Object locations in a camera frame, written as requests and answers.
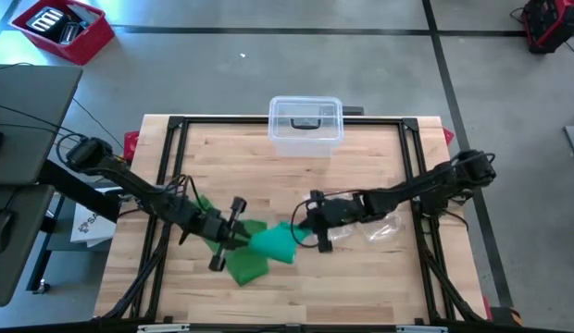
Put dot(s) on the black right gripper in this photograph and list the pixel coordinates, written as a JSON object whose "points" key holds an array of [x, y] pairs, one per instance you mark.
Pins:
{"points": [[338, 213]]}

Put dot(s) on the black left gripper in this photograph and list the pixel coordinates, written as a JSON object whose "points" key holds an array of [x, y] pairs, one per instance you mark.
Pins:
{"points": [[217, 226]]}

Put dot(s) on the teal green elastic bandage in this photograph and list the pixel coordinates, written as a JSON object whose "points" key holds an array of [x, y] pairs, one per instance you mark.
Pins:
{"points": [[273, 242]]}

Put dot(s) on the clear plastic zip bag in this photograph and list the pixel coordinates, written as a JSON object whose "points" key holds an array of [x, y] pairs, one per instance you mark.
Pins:
{"points": [[384, 229], [342, 233]]}

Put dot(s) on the dark green elastic bandage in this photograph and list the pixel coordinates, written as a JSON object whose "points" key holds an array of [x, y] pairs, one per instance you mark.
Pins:
{"points": [[247, 270]]}

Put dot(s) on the clear plastic storage box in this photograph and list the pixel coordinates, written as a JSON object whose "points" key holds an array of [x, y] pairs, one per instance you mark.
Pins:
{"points": [[305, 149]]}

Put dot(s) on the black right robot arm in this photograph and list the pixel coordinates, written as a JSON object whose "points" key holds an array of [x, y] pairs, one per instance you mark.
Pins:
{"points": [[416, 187]]}

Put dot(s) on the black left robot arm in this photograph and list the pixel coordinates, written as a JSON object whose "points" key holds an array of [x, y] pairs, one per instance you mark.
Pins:
{"points": [[129, 180]]}

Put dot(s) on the red clamp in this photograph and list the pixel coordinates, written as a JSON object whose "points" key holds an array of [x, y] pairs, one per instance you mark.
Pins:
{"points": [[448, 137], [131, 144]]}

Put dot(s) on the white printed sheet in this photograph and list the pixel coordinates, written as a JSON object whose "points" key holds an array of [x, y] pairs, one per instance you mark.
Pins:
{"points": [[90, 229]]}

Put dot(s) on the black desk support beam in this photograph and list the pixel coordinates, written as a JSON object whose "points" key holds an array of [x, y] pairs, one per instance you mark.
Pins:
{"points": [[74, 189]]}

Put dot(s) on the dark desk leg with caster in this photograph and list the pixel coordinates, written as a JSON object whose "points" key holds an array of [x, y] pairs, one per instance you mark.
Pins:
{"points": [[39, 259]]}

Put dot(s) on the grey desk top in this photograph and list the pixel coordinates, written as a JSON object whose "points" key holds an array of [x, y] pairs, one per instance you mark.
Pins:
{"points": [[23, 259], [37, 92]]}

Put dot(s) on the black computer mouse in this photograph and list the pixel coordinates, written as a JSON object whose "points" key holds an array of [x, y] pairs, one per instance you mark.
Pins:
{"points": [[1, 231]]}

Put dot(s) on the red plastic crate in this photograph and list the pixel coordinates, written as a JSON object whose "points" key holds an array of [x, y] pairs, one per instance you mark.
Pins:
{"points": [[88, 46]]}

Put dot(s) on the black and silver device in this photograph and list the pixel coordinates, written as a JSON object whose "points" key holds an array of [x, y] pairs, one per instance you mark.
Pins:
{"points": [[71, 33]]}

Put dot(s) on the grey sheet in crate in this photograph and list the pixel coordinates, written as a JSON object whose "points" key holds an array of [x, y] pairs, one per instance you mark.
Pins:
{"points": [[85, 13]]}

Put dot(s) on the black device with white stripes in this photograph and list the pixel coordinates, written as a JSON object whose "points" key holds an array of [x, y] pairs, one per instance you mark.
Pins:
{"points": [[46, 20]]}

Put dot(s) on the red and black equipment case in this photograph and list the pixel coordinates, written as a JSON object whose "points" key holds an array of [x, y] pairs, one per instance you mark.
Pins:
{"points": [[551, 23]]}

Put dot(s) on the white metal bracket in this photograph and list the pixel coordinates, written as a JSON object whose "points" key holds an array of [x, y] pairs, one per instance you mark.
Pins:
{"points": [[164, 328], [421, 329]]}

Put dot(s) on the black aluminium table frame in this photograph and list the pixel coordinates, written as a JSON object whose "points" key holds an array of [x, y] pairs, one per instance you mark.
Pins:
{"points": [[213, 120]]}

